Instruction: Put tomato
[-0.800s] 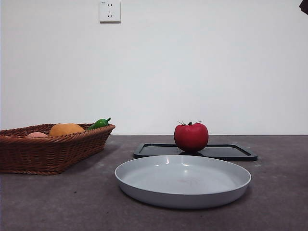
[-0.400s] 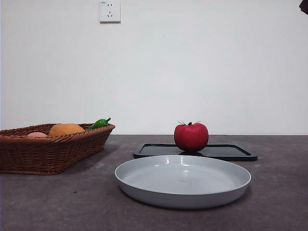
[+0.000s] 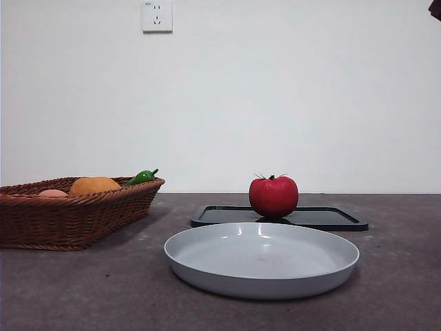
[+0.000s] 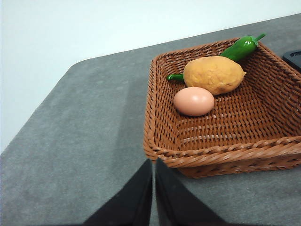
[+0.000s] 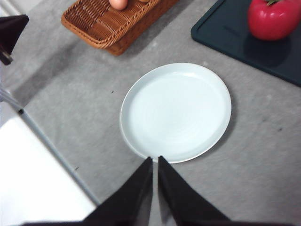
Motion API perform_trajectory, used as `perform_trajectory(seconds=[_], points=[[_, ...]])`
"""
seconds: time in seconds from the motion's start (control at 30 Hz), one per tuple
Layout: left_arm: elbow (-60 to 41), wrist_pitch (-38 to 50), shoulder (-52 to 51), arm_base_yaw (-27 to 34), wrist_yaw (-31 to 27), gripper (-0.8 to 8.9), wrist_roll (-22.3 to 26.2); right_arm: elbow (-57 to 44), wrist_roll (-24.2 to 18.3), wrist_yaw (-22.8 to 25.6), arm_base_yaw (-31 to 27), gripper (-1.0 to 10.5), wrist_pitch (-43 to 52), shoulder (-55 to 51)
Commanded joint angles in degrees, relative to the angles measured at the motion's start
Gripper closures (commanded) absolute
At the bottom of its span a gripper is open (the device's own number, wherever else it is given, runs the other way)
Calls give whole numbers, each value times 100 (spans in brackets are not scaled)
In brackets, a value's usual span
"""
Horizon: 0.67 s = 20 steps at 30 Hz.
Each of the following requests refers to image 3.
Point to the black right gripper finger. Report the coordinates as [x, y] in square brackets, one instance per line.
[437, 7]

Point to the red tomato with green stem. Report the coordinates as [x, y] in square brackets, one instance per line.
[274, 196]

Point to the dark rectangular tray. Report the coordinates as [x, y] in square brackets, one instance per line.
[327, 217]

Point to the round grey plate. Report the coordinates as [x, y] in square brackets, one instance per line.
[262, 262]

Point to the green pepper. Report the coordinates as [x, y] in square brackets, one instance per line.
[139, 178]

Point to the yellow-orange potato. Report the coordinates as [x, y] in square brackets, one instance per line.
[93, 185]

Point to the brown wicker basket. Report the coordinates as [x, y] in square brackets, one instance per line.
[69, 220]

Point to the pale brown egg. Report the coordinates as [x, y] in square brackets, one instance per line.
[51, 193]

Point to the white wall socket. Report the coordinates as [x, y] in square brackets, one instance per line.
[158, 17]

